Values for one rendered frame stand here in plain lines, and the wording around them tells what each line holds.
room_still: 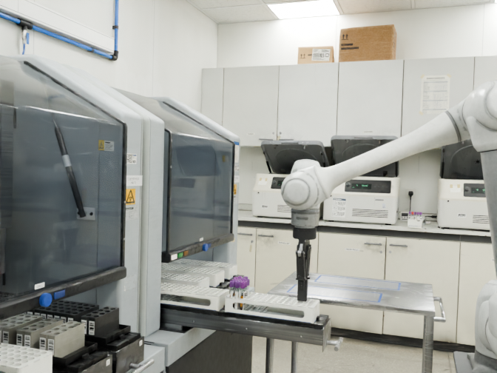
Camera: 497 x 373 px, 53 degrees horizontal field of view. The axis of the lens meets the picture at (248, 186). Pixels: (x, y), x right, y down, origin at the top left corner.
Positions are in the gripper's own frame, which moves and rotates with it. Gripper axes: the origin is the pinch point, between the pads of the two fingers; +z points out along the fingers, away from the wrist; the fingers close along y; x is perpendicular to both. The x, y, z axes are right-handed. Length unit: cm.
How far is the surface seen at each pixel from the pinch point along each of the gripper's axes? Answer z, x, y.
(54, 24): -112, -153, -61
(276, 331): 12.2, -6.4, 6.8
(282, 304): 4.1, -5.0, 5.1
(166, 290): 4.2, -46.3, 5.0
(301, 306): 4.1, 0.9, 5.1
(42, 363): 5, -41, 69
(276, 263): 36, -74, -229
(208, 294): 4.0, -30.4, 4.7
